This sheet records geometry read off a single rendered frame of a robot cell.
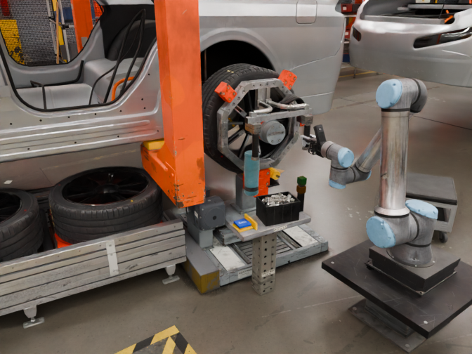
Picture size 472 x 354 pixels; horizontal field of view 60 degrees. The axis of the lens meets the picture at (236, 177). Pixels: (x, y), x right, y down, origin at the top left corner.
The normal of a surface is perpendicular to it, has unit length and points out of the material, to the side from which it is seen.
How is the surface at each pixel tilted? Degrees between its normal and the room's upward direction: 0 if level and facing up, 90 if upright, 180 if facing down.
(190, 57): 90
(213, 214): 90
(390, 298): 0
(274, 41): 90
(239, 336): 0
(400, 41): 86
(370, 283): 0
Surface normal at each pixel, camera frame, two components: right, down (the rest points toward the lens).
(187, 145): 0.47, 0.36
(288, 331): 0.00, -0.91
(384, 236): -0.88, 0.24
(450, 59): -0.38, 0.38
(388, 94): -0.89, 0.02
